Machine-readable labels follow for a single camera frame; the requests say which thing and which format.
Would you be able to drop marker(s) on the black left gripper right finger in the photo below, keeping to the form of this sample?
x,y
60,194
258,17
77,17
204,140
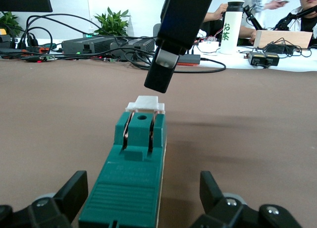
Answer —
x,y
210,191

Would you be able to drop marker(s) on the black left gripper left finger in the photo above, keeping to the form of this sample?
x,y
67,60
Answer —
x,y
71,191

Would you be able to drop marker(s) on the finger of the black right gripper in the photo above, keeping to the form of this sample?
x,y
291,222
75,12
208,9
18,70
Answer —
x,y
183,20

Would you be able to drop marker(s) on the person behind thermos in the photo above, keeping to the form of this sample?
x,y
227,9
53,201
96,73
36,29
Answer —
x,y
215,15

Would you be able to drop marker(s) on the white power strip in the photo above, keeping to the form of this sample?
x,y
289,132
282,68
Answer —
x,y
209,47

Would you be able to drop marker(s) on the black flat device orange edge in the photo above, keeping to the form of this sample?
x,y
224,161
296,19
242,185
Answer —
x,y
190,58

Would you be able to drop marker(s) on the white thermos green characters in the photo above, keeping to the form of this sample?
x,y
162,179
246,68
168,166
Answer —
x,y
231,27

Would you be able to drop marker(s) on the black power supply box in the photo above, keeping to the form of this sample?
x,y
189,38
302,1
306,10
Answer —
x,y
84,46
138,46

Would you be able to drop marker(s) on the green potted plant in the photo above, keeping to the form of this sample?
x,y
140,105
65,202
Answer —
x,y
8,22
111,21

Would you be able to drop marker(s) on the black adapter yellow label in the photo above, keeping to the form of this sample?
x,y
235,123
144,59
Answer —
x,y
272,59
257,58

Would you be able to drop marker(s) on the wooden box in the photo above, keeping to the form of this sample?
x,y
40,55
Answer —
x,y
284,38

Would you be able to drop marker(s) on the seated person black shirt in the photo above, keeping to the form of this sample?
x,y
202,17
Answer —
x,y
307,22

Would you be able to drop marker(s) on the black monitor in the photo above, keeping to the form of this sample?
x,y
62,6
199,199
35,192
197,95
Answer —
x,y
24,0

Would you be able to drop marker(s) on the black yellow device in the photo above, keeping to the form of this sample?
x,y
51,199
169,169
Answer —
x,y
5,38

